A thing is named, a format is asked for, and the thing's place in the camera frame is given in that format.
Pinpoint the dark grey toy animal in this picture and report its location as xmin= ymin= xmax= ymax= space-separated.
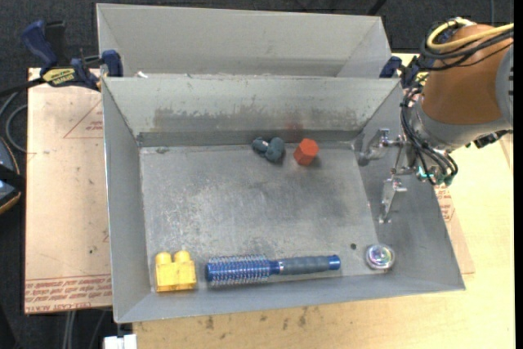
xmin=250 ymin=136 xmax=287 ymax=165

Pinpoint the grey metal bin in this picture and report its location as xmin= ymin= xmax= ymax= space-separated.
xmin=96 ymin=2 xmax=467 ymax=324

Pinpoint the brown cardboard board red print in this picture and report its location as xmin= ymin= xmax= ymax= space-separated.
xmin=24 ymin=67 xmax=477 ymax=315

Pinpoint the red hexagonal block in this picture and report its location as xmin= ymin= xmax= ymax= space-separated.
xmin=293 ymin=137 xmax=320 ymax=167

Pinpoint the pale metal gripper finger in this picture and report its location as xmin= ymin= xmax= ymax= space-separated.
xmin=377 ymin=174 xmax=409 ymax=226
xmin=358 ymin=128 xmax=404 ymax=168

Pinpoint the yellow toy brick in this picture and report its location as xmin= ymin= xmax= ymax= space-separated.
xmin=154 ymin=249 xmax=199 ymax=293

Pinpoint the black cylinder on white bracket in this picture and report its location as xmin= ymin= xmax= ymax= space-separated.
xmin=472 ymin=130 xmax=507 ymax=149

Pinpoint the clear round glass thing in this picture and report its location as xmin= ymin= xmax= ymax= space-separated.
xmin=364 ymin=243 xmax=397 ymax=271

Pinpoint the blue round hairbrush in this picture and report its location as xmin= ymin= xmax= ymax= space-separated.
xmin=204 ymin=253 xmax=342 ymax=289

